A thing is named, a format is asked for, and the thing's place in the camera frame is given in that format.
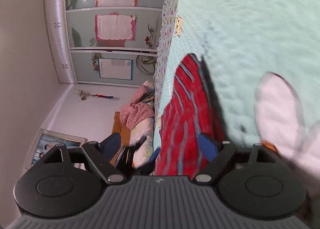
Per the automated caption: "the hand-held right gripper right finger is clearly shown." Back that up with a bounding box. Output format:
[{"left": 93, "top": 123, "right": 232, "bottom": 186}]
[{"left": 192, "top": 132, "right": 277, "bottom": 185}]

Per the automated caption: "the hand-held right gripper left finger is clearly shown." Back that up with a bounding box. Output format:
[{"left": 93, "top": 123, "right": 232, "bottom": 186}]
[{"left": 37, "top": 133, "right": 127, "bottom": 185}]

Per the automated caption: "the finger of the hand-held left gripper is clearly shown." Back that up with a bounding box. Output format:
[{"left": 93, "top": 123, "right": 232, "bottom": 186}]
[
  {"left": 135, "top": 147, "right": 161, "bottom": 176},
  {"left": 116, "top": 136, "right": 148, "bottom": 169}
]

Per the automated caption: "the red plaid shirt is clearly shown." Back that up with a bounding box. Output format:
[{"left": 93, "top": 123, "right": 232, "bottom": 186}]
[{"left": 154, "top": 53, "right": 225, "bottom": 177}]

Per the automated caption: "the wooden headboard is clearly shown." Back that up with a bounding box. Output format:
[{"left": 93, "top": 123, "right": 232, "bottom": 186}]
[{"left": 110, "top": 111, "right": 131, "bottom": 167}]

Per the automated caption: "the pale floral pillow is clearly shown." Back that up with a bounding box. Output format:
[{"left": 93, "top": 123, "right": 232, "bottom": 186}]
[{"left": 129, "top": 116, "right": 156, "bottom": 168}]

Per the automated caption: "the pink patterned cloth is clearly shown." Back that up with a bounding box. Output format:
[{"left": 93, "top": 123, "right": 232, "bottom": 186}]
[{"left": 119, "top": 85, "right": 156, "bottom": 130}]

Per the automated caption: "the electric fan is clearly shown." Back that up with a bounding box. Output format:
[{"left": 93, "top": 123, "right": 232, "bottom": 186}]
[{"left": 136, "top": 55, "right": 158, "bottom": 75}]

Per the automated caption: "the white wardrobe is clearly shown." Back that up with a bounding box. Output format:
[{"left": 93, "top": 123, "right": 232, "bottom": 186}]
[{"left": 44, "top": 0, "right": 168, "bottom": 88}]

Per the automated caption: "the mint quilted blanket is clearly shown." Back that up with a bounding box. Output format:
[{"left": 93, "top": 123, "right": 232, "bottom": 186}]
[{"left": 152, "top": 0, "right": 320, "bottom": 227}]

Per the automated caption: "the hanging wall ornament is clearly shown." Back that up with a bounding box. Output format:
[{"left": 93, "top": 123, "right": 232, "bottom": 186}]
[{"left": 73, "top": 90, "right": 115, "bottom": 102}]

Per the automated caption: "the framed wall picture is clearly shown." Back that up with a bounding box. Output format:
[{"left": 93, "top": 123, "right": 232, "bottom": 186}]
[{"left": 25, "top": 128, "right": 88, "bottom": 170}]

